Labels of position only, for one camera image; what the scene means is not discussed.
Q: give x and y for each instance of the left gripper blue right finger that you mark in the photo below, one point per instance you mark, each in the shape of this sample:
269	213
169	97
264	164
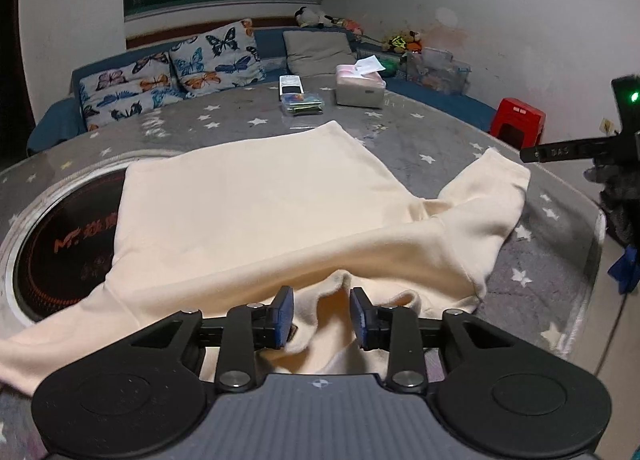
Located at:
393	329

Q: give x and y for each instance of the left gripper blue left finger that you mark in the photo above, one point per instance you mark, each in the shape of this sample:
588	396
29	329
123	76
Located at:
248	329

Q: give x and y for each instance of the cream sweater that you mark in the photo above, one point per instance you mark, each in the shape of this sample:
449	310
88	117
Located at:
316	211

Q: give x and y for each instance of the red plastic stool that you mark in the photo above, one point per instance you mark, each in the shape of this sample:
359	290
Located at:
518	124

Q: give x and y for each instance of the blue small stool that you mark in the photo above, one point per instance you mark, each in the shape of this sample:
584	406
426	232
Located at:
626	271

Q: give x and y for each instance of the black induction cooktop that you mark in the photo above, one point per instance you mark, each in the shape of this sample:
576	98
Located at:
70	249

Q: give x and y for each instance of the clear plastic storage box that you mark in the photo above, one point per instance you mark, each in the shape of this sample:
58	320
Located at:
438	70

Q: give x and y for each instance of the clear box of colourful items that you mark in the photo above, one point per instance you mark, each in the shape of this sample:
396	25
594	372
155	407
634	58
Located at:
306	104

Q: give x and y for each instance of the yellow orange plush toys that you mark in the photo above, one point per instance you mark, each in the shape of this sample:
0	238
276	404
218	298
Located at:
403	42

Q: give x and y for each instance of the white tissue box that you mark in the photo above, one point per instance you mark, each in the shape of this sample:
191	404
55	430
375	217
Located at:
360	84

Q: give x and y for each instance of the white remote control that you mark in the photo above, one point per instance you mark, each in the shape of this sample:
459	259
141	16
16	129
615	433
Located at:
290	88

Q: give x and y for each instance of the left butterfly pillow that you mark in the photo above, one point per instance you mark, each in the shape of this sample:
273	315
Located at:
116	94

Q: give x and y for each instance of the butterfly pillow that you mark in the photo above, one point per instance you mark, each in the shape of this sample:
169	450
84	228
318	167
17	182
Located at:
116	94
223	58

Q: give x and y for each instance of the right butterfly pillow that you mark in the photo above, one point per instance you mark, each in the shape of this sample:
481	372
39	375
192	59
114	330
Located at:
223	58

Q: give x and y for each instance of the grey cushion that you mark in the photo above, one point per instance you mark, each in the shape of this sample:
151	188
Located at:
316	53

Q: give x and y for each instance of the panda plush toy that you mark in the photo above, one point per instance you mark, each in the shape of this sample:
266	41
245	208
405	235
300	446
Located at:
308	17

